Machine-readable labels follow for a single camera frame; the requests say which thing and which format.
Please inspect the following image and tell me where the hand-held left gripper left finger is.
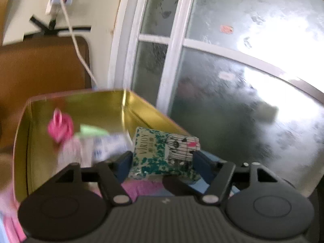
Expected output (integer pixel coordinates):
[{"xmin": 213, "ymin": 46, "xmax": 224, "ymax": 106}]
[{"xmin": 54, "ymin": 151, "xmax": 133, "ymax": 206}]

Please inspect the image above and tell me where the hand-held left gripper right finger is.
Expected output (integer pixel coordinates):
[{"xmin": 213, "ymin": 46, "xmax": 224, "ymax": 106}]
[{"xmin": 194, "ymin": 150, "xmax": 279, "ymax": 205}]

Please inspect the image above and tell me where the green patterned tissue pack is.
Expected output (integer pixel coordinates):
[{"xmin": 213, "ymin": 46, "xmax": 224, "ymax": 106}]
[{"xmin": 128, "ymin": 127, "xmax": 200, "ymax": 184}]

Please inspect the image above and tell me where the gold tin box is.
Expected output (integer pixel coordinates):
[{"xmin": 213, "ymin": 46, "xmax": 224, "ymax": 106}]
[{"xmin": 13, "ymin": 88, "xmax": 193, "ymax": 203}]

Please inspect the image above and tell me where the blue pink printed blanket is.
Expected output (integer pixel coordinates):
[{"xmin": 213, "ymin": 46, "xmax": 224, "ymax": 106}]
[{"xmin": 0, "ymin": 152, "xmax": 243, "ymax": 243}]

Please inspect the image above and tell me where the light green packet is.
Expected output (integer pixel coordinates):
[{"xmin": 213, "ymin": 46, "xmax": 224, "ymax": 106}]
[{"xmin": 76, "ymin": 125, "xmax": 108, "ymax": 138}]

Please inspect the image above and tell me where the pale plastic packet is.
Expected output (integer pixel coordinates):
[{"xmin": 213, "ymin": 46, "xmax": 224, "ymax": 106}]
[{"xmin": 57, "ymin": 137, "xmax": 94, "ymax": 169}]

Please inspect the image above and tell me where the pink hair accessory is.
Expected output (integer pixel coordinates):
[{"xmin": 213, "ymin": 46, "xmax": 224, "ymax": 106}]
[{"xmin": 48, "ymin": 108, "xmax": 74, "ymax": 145}]

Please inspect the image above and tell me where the brown wooden stool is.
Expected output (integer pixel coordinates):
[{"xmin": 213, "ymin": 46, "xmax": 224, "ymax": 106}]
[{"xmin": 0, "ymin": 36, "xmax": 92, "ymax": 147}]

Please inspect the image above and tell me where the white framed frosted window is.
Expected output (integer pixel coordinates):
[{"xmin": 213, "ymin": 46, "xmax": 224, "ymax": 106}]
[{"xmin": 108, "ymin": 0, "xmax": 324, "ymax": 198}]

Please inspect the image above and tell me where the black tape strip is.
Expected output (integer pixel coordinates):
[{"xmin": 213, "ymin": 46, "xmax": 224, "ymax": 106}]
[{"xmin": 29, "ymin": 15, "xmax": 92, "ymax": 35}]

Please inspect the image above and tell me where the white plug adapter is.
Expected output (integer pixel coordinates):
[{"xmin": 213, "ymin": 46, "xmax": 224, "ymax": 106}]
[{"xmin": 45, "ymin": 0, "xmax": 60, "ymax": 16}]

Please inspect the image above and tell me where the wood pattern vinyl sheet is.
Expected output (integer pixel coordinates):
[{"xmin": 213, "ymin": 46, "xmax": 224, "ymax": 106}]
[{"xmin": 0, "ymin": 0, "xmax": 14, "ymax": 46}]

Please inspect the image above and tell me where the white power cable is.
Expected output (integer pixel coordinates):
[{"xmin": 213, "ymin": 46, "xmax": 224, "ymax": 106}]
[{"xmin": 59, "ymin": 0, "xmax": 99, "ymax": 89}]

